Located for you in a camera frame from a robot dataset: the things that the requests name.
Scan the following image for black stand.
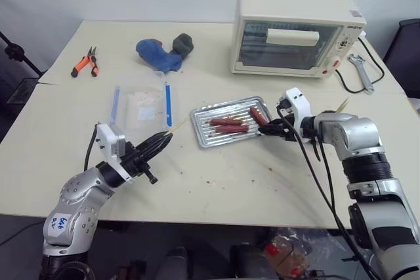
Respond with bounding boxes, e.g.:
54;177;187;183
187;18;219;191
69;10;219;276
0;30;44;79

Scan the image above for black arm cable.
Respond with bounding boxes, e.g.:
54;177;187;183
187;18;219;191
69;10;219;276
83;123;100;172
276;102;381;280

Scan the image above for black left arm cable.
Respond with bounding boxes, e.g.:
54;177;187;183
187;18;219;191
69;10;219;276
83;123;100;172

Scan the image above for orange black pliers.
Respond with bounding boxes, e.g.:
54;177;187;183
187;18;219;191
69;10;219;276
70;45;100;79

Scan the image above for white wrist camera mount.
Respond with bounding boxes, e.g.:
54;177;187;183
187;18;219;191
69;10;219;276
95;123;134;183
280;87;312;145

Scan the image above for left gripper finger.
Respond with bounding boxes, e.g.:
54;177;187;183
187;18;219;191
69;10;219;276
135;131;167;153
140;133;174;163

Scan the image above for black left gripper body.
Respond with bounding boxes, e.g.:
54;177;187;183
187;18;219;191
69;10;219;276
121;141;159;185

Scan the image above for blue cloth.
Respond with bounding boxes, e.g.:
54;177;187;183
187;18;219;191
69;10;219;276
135;38;183;75

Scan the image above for silver metal baking tray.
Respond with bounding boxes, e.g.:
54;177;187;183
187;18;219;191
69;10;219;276
189;96;274;149

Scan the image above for cream toaster oven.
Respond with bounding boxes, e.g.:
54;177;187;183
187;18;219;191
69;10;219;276
230;0;368;79

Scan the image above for dark grey cloth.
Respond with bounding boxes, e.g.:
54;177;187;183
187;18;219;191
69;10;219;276
170;32;195;60

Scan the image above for silver adjustable wrench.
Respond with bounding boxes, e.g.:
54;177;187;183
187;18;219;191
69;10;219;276
347;54;375;94

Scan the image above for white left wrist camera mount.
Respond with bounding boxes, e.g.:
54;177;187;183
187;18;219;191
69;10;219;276
95;123;134;183

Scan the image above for black chair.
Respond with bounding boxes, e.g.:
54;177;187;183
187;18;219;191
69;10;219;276
382;18;420;98

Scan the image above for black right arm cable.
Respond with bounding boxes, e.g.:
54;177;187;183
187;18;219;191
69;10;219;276
276;102;381;280

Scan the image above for thin wooden skewer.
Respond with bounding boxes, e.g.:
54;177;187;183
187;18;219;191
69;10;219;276
165;117;192;136

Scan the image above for clear zip plastic bag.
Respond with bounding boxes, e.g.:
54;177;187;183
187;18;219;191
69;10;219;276
107;82;180;134

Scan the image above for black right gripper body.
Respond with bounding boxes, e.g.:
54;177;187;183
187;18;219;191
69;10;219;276
276;113;302;142

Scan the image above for red sausage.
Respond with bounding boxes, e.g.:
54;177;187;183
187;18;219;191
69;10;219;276
215;124;250;134
209;117;243;127
249;106;265;126

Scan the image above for black oven power cable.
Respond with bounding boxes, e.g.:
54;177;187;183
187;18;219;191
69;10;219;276
334;32;385;92

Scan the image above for clear bag with rubbish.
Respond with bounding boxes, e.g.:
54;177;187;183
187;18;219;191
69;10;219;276
261;226;334;280

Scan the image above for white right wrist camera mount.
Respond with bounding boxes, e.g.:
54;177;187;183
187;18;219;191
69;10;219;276
280;87;312;145

